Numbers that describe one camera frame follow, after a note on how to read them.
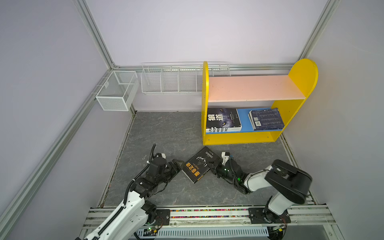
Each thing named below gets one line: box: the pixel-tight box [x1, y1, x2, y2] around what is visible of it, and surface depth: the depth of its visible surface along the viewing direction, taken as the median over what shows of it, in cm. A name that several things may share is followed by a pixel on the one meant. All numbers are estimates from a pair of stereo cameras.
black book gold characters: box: [182, 146, 222, 184], surface depth 88 cm
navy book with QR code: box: [248, 108, 285, 131], surface depth 93 cm
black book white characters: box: [206, 108, 242, 128], surface depth 91 cm
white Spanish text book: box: [206, 128, 242, 133], surface depth 91 cm
